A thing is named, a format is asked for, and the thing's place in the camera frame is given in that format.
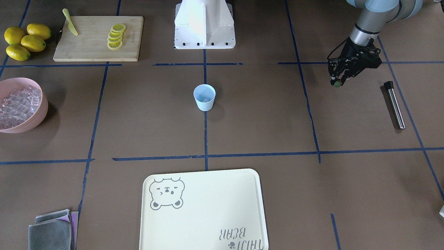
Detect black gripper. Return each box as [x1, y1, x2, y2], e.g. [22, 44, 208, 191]
[327, 38, 382, 86]

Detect red strawberry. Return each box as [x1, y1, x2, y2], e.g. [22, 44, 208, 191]
[333, 81, 342, 88]

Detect light blue plastic cup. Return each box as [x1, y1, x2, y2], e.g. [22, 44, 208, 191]
[193, 84, 216, 112]

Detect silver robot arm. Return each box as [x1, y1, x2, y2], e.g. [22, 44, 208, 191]
[327, 0, 423, 87]

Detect pink bowl of ice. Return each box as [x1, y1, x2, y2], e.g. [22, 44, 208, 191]
[0, 77, 49, 133]

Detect steel muddler black tip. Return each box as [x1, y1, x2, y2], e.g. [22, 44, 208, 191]
[384, 81, 406, 130]

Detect cream bear tray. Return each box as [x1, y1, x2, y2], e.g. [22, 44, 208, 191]
[138, 169, 269, 250]

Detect yellow lemon slices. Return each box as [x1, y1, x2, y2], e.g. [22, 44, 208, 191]
[107, 23, 127, 50]

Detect wooden cutting board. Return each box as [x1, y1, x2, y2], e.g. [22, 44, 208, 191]
[53, 16, 144, 62]

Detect yellow plastic knife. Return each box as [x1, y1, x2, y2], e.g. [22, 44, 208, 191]
[62, 8, 79, 35]

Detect grey folded cloth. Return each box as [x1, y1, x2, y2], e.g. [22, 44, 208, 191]
[28, 209, 79, 250]

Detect white pillar mount base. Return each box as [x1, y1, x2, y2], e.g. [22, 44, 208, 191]
[173, 0, 236, 50]

